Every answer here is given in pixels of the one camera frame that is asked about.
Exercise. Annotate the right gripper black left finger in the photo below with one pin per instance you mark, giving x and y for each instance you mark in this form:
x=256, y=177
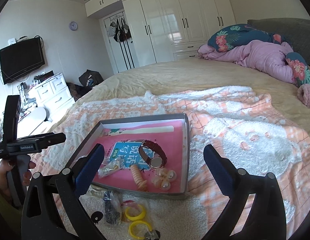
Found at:
x=40, y=217

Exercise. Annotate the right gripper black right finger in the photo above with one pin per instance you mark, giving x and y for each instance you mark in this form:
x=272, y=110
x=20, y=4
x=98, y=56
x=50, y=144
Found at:
x=266, y=219

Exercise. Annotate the black beads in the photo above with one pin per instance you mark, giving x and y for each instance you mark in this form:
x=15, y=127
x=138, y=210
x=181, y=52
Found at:
x=112, y=207

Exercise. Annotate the small gold jewelry clear bag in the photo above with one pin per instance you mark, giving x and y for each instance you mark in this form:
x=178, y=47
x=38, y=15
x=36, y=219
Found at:
x=112, y=167

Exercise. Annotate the pearl clear hair clip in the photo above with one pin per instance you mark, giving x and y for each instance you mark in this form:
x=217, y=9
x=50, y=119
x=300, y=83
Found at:
x=163, y=178

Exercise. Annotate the dark red strap wristwatch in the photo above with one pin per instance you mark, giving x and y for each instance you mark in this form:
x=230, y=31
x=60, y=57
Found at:
x=152, y=154

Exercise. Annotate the person's left hand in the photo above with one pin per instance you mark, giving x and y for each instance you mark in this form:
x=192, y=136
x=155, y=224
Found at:
x=6, y=166

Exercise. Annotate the black octopus sticker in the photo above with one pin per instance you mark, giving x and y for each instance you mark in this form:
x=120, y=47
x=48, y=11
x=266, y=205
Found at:
x=96, y=217

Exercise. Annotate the white drawer dresser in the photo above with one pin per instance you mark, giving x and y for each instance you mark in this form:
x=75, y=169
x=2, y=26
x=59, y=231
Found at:
x=54, y=95

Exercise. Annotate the yellow bangles in bag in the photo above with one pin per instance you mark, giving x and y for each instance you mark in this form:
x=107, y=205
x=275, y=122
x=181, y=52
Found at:
x=136, y=214

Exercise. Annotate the black bag on floor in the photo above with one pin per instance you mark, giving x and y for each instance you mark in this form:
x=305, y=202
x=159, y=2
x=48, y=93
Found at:
x=90, y=78

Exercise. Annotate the grey cardboard tray box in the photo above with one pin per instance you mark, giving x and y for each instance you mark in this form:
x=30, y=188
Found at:
x=90, y=141

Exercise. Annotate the pink knitted cloth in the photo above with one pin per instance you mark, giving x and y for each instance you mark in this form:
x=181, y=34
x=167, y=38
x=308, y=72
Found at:
x=303, y=94

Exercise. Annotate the white door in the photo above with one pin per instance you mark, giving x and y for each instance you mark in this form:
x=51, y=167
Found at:
x=119, y=43

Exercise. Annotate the bags hanging on door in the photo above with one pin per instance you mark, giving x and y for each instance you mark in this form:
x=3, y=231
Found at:
x=119, y=30

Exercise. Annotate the beige bed cover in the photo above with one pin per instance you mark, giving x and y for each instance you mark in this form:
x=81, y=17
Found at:
x=194, y=74

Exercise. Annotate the pink purple duvet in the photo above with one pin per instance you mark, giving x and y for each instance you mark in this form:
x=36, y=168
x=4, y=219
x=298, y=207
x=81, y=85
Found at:
x=265, y=57

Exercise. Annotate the teal floral pillow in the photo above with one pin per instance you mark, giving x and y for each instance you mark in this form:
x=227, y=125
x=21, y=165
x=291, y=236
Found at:
x=241, y=34

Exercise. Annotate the dark grey headboard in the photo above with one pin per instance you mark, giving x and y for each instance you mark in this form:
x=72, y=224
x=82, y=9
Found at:
x=295, y=30

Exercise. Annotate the white wardrobe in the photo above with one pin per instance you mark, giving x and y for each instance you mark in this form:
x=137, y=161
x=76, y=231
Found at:
x=167, y=30

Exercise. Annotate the black wall television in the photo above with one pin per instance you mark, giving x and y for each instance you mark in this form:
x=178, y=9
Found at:
x=21, y=58

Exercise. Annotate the purple wall clock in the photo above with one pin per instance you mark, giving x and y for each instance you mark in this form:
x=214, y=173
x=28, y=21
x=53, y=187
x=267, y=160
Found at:
x=73, y=26

